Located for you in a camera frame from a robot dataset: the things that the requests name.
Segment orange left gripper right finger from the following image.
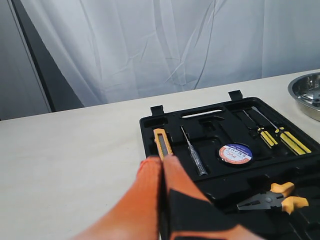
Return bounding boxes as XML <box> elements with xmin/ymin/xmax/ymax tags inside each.
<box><xmin>163</xmin><ymin>155</ymin><xmax>262</xmax><ymax>240</ymax></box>

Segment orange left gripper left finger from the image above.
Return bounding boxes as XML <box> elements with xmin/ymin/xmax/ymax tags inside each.
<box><xmin>73</xmin><ymin>156</ymin><xmax>163</xmax><ymax>240</ymax></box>

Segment black plastic tool case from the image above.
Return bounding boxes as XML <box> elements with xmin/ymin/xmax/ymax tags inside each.
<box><xmin>139</xmin><ymin>91</ymin><xmax>320</xmax><ymax>240</ymax></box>

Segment clear voltage tester screwdriver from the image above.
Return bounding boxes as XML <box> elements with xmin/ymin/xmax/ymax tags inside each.
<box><xmin>180</xmin><ymin>125</ymin><xmax>208</xmax><ymax>176</ymax></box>

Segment yellow utility knife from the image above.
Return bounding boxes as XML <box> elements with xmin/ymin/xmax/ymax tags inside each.
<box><xmin>153</xmin><ymin>128</ymin><xmax>173</xmax><ymax>160</ymax></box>

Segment PVC electrical tape roll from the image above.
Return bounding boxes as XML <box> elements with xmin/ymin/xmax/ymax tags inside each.
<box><xmin>218</xmin><ymin>143</ymin><xmax>253</xmax><ymax>165</ymax></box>

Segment yellow black striped screwdriver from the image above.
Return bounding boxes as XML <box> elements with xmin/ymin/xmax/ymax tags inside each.
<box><xmin>251</xmin><ymin>106</ymin><xmax>312</xmax><ymax>155</ymax></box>

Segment white backdrop curtain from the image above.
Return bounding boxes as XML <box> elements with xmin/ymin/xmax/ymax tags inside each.
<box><xmin>22</xmin><ymin>0</ymin><xmax>320</xmax><ymax>107</ymax></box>

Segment round stainless steel tray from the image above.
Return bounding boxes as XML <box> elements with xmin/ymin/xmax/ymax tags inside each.
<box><xmin>287</xmin><ymin>72</ymin><xmax>320</xmax><ymax>122</ymax></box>

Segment orange handled pliers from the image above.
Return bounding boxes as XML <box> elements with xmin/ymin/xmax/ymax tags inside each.
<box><xmin>236</xmin><ymin>182</ymin><xmax>310</xmax><ymax>215</ymax></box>

